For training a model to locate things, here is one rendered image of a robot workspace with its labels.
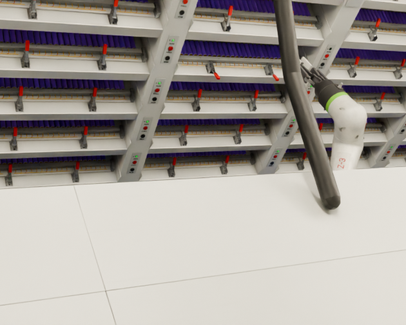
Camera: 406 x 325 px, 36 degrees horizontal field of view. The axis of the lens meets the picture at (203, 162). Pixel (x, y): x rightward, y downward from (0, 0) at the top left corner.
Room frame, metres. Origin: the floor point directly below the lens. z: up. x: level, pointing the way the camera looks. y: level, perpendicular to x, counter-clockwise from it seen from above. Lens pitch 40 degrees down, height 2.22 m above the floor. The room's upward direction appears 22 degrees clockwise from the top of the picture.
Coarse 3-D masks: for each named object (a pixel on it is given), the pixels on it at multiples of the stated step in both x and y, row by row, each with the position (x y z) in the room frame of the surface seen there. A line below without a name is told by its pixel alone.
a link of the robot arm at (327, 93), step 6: (330, 84) 1.95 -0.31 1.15; (336, 84) 1.96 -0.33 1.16; (342, 84) 1.95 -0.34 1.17; (324, 90) 1.93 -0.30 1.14; (330, 90) 1.92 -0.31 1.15; (336, 90) 1.92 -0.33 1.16; (342, 90) 1.93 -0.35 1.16; (318, 96) 1.93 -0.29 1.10; (324, 96) 1.91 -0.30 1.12; (330, 96) 1.90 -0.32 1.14; (324, 102) 1.90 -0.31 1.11; (324, 108) 1.90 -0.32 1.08
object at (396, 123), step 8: (392, 120) 2.78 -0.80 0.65; (400, 120) 2.75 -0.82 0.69; (392, 128) 2.76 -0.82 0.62; (400, 128) 2.76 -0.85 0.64; (400, 136) 2.78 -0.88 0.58; (384, 144) 2.75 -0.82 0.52; (376, 152) 2.76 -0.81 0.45; (384, 152) 2.75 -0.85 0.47; (392, 152) 2.79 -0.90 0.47; (376, 160) 2.74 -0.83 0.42
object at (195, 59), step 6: (180, 60) 2.03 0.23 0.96; (186, 60) 2.04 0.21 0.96; (192, 60) 2.06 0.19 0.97; (198, 60) 2.07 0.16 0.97; (204, 60) 2.09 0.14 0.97; (210, 60) 2.10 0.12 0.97; (216, 60) 2.12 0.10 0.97; (222, 60) 2.13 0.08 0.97; (228, 60) 2.15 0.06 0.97; (234, 60) 2.17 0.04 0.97; (240, 60) 2.19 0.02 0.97; (246, 60) 2.20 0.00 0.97; (252, 60) 2.22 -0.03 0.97; (258, 60) 2.24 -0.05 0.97; (264, 60) 2.26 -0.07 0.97; (270, 60) 2.27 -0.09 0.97; (276, 60) 2.29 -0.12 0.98; (222, 66) 2.12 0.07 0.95; (228, 66) 2.14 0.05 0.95; (234, 66) 2.16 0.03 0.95; (252, 66) 2.21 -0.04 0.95
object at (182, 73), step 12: (300, 48) 2.41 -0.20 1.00; (180, 72) 2.00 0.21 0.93; (192, 72) 2.03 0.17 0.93; (204, 72) 2.06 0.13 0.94; (216, 72) 2.09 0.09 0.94; (228, 72) 2.12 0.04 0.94; (240, 72) 2.16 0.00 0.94; (252, 72) 2.19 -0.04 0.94; (264, 72) 2.23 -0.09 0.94; (276, 72) 2.27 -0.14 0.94
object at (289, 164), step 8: (288, 152) 2.52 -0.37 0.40; (296, 152) 2.55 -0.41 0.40; (304, 152) 2.51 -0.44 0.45; (328, 152) 2.65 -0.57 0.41; (368, 152) 2.79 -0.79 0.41; (288, 160) 2.50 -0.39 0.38; (296, 160) 2.52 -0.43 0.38; (304, 160) 2.54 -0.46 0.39; (360, 160) 2.75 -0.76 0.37; (368, 160) 2.77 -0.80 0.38; (280, 168) 2.43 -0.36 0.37; (288, 168) 2.45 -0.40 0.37; (296, 168) 2.48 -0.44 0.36; (304, 168) 2.50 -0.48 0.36; (360, 168) 2.70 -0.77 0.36; (368, 168) 2.73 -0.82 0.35
